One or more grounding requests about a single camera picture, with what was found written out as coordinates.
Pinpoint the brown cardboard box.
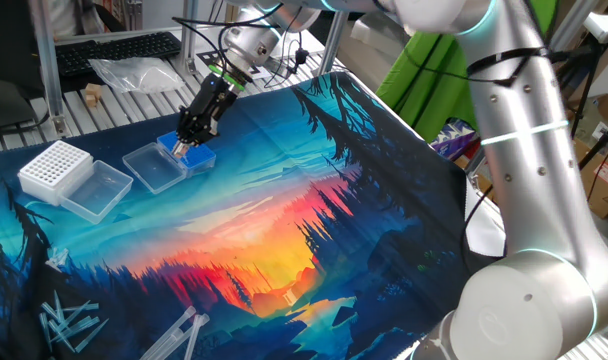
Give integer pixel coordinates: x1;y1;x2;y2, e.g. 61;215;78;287
558;92;608;220

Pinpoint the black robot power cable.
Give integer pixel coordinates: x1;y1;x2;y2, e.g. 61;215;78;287
461;184;494;274

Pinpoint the thin black table cable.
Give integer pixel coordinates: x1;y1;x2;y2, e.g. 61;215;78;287
0;110;53;140

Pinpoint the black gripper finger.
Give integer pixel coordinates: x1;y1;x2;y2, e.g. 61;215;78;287
170;119;221;160
175;108;203;147

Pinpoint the white tripod-mounted camera device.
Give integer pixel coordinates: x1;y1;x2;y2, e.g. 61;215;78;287
582;12;608;45

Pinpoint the clear plastic bag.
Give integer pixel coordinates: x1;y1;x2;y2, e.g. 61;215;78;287
89;56;186;95

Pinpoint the purple patterned box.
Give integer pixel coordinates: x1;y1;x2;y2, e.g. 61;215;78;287
430;119;480;162

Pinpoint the printed forest sunset cloth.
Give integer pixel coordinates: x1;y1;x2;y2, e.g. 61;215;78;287
0;69;508;360

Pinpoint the black computer keyboard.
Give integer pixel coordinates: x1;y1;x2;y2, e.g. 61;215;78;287
55;31;183;77

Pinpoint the small wooden block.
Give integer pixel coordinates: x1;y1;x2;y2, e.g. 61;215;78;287
83;82;104;108

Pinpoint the black tripod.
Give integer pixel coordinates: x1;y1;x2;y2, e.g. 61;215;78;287
547;29;608;216

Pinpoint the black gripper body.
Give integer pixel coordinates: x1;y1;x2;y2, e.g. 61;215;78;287
186;75;239;129

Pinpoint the large clear pipette tip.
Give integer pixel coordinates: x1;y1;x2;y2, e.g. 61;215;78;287
139;305;198;360
151;324;186;360
183;312;211;360

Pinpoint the dark grey case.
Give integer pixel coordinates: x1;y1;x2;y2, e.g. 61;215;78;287
0;74;46;132

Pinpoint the blue pipette tip rack box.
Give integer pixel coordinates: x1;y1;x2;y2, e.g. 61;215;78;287
121;129;218;196

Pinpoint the white pipette tip rack box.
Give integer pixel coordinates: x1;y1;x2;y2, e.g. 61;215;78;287
17;139;134;225

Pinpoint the black monitor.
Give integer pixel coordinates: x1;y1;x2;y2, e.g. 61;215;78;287
0;0;41;99

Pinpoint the green fabric sheet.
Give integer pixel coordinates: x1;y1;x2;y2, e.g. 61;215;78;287
376;0;560;144

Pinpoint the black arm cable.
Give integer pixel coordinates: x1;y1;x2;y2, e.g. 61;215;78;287
171;0;575;91

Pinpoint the clear pipette tip bundle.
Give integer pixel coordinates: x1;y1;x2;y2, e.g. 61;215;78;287
42;246;70;274

